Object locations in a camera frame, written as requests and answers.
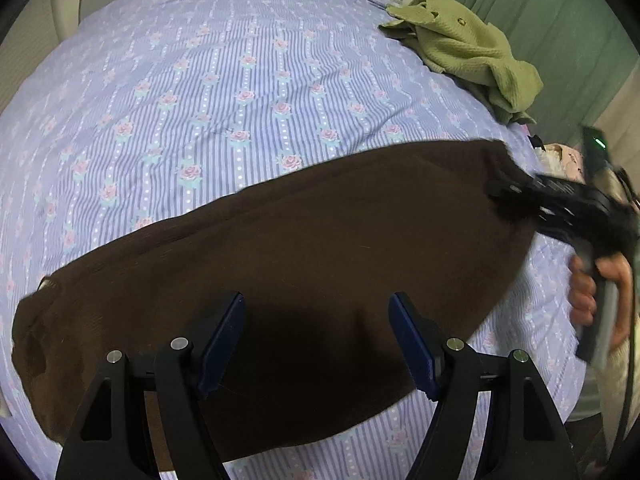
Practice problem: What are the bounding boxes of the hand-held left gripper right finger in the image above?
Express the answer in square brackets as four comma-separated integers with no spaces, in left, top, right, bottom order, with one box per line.
[388,292,585,480]

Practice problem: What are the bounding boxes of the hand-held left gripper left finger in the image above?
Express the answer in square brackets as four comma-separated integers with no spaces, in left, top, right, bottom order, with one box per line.
[55,291,247,480]

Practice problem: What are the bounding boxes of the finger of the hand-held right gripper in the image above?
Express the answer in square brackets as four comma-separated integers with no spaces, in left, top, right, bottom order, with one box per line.
[486,174,566,226]

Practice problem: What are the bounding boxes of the brown pants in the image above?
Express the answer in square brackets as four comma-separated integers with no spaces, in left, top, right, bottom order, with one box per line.
[11,139,543,473]

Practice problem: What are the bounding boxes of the person's right hand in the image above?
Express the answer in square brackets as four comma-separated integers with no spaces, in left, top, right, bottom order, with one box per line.
[568,254,637,346]

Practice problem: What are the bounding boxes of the pink patterned cloth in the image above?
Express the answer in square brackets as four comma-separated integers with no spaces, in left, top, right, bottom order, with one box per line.
[525,132,587,184]

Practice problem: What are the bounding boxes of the green knit cloth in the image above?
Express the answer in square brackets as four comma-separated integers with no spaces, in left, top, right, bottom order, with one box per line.
[378,0,545,126]

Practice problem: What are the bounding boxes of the green curtain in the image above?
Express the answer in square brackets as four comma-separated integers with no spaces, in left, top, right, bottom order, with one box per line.
[452,0,640,133]

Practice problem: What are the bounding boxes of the purple floral bed sheet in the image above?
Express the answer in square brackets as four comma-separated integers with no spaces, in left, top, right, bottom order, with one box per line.
[0,0,589,480]

